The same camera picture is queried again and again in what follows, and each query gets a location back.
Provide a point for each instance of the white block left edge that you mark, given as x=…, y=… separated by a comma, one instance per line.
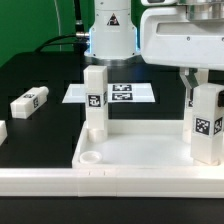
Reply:
x=3, y=131

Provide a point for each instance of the white front rail fence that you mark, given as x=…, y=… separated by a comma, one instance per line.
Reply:
x=193, y=182

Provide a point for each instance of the white desk top tray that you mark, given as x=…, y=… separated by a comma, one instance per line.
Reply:
x=140, y=144

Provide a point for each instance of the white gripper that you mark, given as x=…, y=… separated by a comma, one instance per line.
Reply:
x=183, y=33

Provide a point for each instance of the white marker base plate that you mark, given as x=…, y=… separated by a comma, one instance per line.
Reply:
x=117, y=93

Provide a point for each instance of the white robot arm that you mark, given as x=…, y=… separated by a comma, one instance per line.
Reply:
x=113, y=39

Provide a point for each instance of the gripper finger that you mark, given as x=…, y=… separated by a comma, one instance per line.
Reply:
x=221, y=99

